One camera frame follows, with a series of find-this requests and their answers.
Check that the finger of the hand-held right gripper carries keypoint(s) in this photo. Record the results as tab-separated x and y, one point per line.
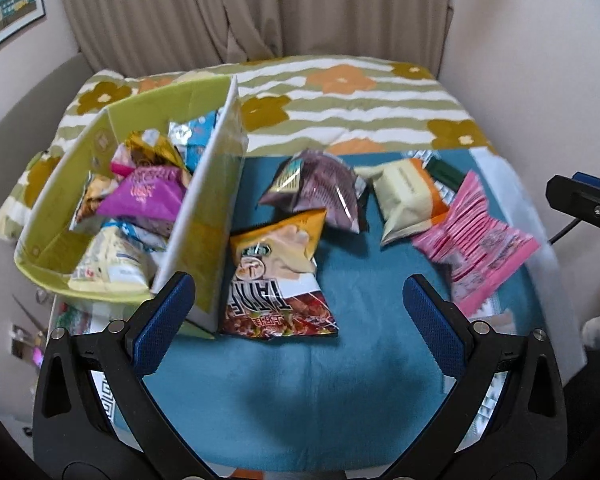
580	202

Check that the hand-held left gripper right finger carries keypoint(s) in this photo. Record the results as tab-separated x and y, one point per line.
434	330

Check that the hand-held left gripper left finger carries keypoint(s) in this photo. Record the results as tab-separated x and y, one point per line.
164	330

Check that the yellow chip bag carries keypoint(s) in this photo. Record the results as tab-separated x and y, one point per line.
110	265

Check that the white crinkled snack packet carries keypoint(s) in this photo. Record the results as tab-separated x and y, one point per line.
130	230

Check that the green cardboard box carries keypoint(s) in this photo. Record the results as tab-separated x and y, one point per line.
210	220

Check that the orange cartoon snack bag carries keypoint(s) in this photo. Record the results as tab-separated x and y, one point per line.
275	270

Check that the orange sticks snack bag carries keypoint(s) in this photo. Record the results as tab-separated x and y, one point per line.
92	197

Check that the small pink white packet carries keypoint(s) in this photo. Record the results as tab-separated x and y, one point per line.
122	162

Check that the gold snack packet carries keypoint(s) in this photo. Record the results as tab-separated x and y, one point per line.
152	147

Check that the light blue snack packet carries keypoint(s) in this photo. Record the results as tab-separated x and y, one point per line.
200	135

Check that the pink striped snack bag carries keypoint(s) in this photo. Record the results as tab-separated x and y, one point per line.
475	245

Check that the teal patterned cloth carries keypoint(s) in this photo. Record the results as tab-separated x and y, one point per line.
280	385

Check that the cream orange snack bag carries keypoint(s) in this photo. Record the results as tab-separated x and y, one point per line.
405	200

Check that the dark green packet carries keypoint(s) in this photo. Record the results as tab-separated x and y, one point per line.
445	172

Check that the brown purple snack bag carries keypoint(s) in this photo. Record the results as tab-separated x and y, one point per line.
325	185

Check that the floral striped blanket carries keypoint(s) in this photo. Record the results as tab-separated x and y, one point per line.
330	110

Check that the beige curtain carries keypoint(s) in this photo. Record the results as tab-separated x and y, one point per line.
180	10

